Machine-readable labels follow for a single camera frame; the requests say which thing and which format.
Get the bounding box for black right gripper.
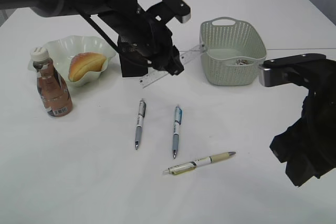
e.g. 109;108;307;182
270;119;335;187

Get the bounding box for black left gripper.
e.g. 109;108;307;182
115;8;184;76

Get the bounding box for clear plastic ruler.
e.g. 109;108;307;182
139;44;206;88

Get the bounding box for blue grip ballpoint pen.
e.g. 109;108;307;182
172;105;183;159

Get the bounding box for paper piece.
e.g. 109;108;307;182
236;59;250;66

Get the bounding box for grey grip ballpoint pen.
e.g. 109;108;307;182
134;99;146;150

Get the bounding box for bread bun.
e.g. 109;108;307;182
68;52;107;82

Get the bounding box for white beige ballpoint pen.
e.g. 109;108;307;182
163;151;236;175

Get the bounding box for brown Nescafe coffee bottle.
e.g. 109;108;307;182
30;47;73;118

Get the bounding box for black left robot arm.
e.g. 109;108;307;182
1;0;191;75

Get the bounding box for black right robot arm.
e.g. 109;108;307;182
270;59;335;187

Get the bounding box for black mesh pen holder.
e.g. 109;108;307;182
118;35;148;78

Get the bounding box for light green woven basket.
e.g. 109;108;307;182
199;17;267;86

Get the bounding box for pale green wavy plate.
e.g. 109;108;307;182
43;35;117;88

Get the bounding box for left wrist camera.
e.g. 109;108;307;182
147;0;191;24

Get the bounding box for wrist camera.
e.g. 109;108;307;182
147;0;191;24
258;53;326;87

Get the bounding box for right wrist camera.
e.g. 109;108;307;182
258;53;326;87

